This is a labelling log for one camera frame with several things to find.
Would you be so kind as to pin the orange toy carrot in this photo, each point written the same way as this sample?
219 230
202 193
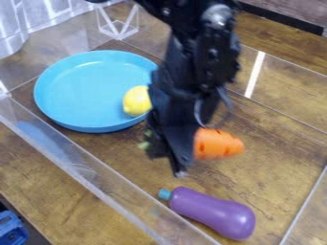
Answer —
213 143

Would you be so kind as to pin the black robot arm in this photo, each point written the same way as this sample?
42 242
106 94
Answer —
203 46

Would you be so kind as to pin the clear acrylic enclosure wall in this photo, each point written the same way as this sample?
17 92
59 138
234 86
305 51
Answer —
87 187

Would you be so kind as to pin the blue plastic plate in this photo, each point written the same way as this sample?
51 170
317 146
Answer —
79 91

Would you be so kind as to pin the black bar in background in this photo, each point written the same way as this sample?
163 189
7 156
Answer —
282 18

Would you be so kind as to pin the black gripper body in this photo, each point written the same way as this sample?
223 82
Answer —
182 104

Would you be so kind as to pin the white curtain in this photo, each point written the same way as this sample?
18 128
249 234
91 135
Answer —
27 16

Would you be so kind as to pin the purple toy eggplant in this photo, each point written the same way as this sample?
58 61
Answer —
229 217

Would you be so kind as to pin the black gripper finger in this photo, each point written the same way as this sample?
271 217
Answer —
181 157
154 137

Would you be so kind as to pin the yellow toy lemon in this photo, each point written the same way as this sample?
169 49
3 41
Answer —
137 102

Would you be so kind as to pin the blue object at corner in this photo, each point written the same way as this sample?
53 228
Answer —
14 233

